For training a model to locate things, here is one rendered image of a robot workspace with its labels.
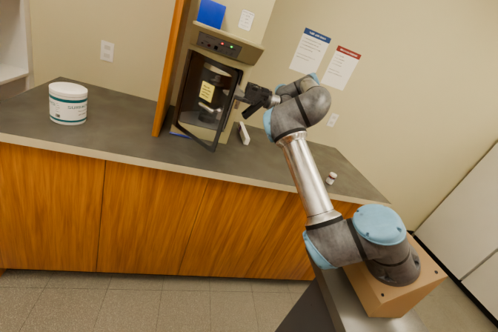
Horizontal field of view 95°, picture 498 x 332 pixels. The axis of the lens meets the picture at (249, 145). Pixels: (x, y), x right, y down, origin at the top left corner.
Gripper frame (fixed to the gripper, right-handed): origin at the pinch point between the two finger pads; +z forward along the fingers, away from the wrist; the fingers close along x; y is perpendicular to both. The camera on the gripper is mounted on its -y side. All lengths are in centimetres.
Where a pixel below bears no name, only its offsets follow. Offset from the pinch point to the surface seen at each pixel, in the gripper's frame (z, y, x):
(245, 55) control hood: -5.9, 16.3, -12.5
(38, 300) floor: 64, -128, 19
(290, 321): -45, -72, 56
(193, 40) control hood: 18.1, 15.1, -13.7
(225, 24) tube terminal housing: 6.1, 25.5, -18.4
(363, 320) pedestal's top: -46, -34, 73
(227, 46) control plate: 3.7, 17.7, -11.0
